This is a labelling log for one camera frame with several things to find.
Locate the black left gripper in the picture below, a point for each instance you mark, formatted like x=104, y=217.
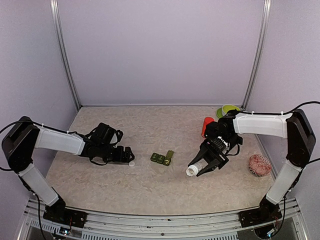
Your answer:
x=119, y=158

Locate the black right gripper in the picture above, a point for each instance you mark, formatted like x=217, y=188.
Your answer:
x=210, y=149

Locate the white bottle cap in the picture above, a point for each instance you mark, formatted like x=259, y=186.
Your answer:
x=131, y=164

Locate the small white pill bottle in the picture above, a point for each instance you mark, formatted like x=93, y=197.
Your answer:
x=194, y=169

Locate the green pill organizer box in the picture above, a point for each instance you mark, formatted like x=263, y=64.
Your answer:
x=162, y=159

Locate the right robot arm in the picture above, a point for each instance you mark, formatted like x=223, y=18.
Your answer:
x=233, y=187

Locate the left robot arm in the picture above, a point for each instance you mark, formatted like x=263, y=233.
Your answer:
x=25, y=135

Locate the orange pill bottle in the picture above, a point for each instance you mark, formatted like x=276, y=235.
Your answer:
x=207, y=120

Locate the green plate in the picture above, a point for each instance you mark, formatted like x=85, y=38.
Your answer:
x=220, y=112

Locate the lime green bowl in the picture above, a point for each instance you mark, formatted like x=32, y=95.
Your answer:
x=228, y=107

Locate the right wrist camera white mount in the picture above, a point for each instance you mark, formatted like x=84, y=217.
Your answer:
x=220, y=144

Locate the front aluminium rail base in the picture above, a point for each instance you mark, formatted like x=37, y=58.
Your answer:
x=99, y=225

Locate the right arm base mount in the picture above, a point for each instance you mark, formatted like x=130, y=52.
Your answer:
x=266, y=212

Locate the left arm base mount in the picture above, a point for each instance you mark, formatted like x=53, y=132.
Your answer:
x=66, y=216

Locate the right aluminium frame post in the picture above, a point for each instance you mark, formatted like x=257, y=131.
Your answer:
x=267, y=4

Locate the aluminium frame post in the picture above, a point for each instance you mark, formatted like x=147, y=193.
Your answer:
x=267, y=4
x=54, y=6

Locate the left aluminium frame post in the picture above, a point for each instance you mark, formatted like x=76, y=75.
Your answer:
x=54, y=6

